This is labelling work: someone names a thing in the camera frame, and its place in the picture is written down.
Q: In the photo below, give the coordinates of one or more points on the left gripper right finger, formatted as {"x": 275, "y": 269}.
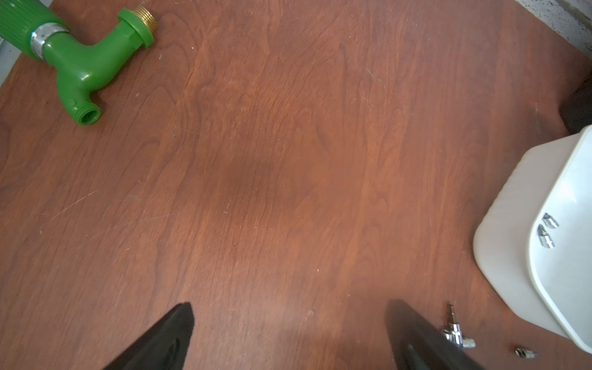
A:
{"x": 417, "y": 344}

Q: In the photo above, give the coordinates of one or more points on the green toy drill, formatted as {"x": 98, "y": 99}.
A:
{"x": 81, "y": 70}

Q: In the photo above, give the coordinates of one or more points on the silver bit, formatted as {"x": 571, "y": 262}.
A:
{"x": 544, "y": 237}
{"x": 550, "y": 222}
{"x": 525, "y": 353}

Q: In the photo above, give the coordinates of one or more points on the pile of silver bits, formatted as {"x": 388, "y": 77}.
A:
{"x": 453, "y": 332}

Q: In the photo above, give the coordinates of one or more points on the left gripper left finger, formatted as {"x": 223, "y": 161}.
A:
{"x": 163, "y": 346}

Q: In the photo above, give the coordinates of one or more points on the white rectangular storage box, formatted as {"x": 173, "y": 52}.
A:
{"x": 534, "y": 244}

